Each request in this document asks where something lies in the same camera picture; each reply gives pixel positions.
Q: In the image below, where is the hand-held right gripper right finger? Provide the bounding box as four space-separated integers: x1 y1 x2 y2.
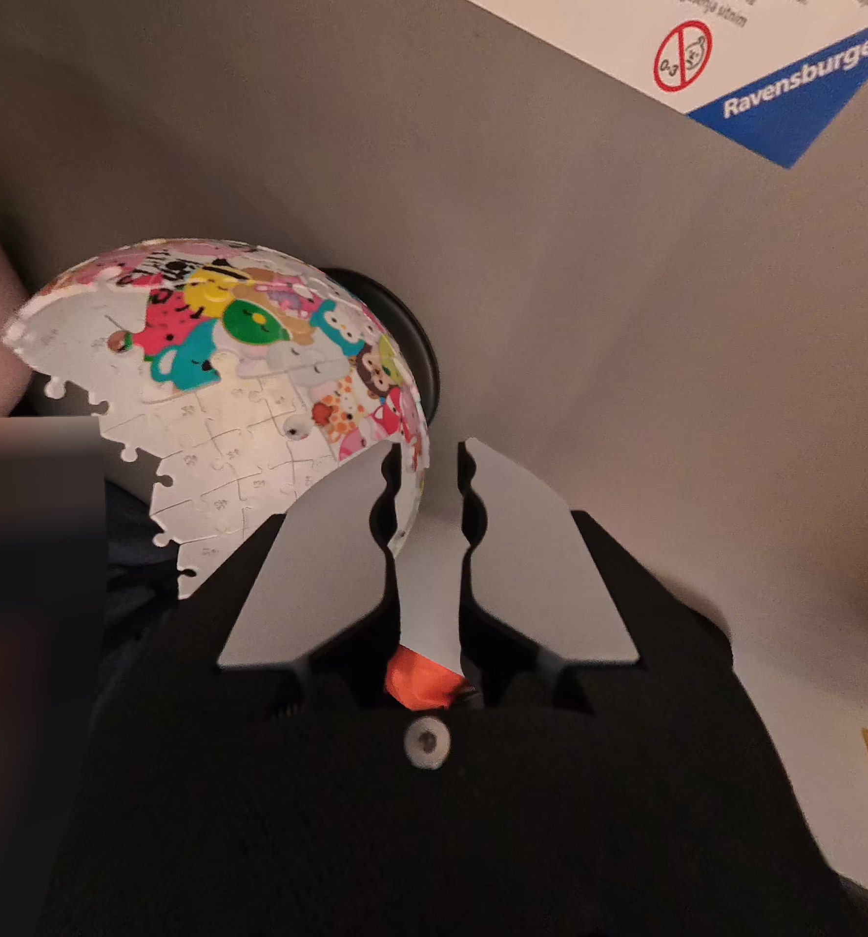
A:
457 438 640 671

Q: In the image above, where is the red orange item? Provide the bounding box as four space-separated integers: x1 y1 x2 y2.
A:
384 644 473 711

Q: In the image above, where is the half-built colourful puzzle ball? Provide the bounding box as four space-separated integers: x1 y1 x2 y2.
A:
0 238 432 601

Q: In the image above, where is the black round ball stand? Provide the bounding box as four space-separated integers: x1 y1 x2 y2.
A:
320 267 441 427

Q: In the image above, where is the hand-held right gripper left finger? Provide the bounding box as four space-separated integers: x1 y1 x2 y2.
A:
217 441 402 671

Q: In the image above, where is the folded paper instruction leaflet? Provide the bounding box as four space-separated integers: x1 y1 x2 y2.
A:
471 0 868 169

